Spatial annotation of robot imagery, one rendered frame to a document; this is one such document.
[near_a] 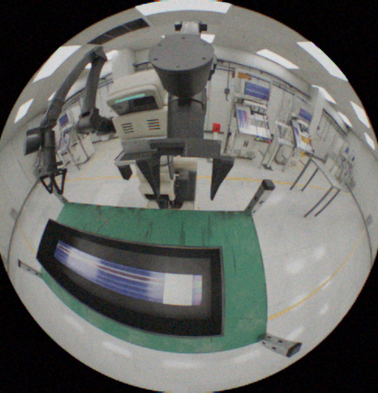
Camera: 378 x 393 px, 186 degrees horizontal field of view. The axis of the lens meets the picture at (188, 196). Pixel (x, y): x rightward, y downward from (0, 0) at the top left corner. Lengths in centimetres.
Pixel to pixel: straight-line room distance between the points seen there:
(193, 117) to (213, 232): 30
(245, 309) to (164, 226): 34
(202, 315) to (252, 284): 15
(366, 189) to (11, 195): 1623
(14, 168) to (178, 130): 737
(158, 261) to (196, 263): 10
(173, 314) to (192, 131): 36
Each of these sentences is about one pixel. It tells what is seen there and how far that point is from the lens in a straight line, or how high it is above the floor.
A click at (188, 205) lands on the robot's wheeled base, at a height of 28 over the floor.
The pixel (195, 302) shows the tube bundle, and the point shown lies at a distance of 28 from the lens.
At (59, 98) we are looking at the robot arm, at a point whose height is 139.
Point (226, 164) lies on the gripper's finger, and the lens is 16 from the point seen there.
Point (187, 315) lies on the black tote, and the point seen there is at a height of 96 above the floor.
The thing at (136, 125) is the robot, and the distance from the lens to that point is 55.
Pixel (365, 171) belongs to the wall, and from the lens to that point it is 903.
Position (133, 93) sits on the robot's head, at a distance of 46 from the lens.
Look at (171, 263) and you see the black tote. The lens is 32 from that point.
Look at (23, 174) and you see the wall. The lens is 745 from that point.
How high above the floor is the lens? 127
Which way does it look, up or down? 50 degrees down
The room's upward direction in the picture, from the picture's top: straight up
